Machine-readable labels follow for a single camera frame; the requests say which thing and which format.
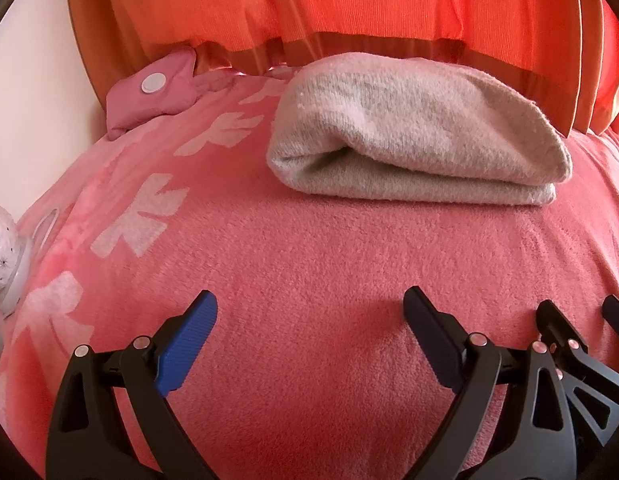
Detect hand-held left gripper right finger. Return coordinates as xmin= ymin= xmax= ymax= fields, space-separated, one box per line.
xmin=403 ymin=285 xmax=584 ymax=480

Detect white plush toy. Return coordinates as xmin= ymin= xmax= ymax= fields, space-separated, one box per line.
xmin=0 ymin=203 xmax=35 ymax=318

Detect pink cushion with white button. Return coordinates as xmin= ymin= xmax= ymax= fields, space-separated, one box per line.
xmin=106 ymin=47 xmax=198 ymax=141

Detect orange curtain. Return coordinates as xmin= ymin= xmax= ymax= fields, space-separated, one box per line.
xmin=64 ymin=0 xmax=619 ymax=138

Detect pink printed blanket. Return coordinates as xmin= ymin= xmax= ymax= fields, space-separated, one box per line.
xmin=0 ymin=67 xmax=619 ymax=480

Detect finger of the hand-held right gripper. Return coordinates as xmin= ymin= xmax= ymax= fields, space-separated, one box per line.
xmin=603 ymin=294 xmax=619 ymax=333
xmin=536 ymin=299 xmax=619 ymax=463

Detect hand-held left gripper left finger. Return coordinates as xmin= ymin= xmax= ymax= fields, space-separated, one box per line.
xmin=46 ymin=289 xmax=221 ymax=480

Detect beige fleece garment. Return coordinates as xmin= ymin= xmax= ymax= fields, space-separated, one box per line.
xmin=266 ymin=51 xmax=574 ymax=207

